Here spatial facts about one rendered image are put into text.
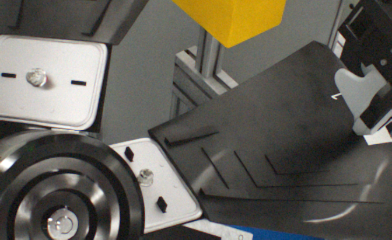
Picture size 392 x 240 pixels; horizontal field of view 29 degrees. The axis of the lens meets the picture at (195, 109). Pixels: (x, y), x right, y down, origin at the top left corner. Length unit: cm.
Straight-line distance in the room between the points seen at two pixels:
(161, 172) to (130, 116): 123
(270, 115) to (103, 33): 20
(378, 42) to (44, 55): 26
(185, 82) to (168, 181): 58
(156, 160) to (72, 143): 14
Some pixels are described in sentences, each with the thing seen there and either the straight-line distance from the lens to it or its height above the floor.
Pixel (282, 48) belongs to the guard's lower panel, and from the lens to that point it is 212.
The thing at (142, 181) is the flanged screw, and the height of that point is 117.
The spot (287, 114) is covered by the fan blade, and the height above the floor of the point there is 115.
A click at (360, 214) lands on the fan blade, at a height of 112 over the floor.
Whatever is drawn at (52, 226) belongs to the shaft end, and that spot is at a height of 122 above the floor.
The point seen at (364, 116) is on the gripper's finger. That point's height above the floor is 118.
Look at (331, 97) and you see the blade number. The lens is 71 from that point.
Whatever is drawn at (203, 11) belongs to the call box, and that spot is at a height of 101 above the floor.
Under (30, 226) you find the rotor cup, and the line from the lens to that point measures 49.
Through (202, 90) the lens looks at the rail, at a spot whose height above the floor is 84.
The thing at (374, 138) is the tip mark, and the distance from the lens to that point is 71.
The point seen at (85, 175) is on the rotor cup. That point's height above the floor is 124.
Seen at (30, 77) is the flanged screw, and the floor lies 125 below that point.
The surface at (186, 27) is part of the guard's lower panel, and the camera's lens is 175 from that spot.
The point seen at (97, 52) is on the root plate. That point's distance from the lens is 53.
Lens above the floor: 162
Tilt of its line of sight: 45 degrees down
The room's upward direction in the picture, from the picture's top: 8 degrees clockwise
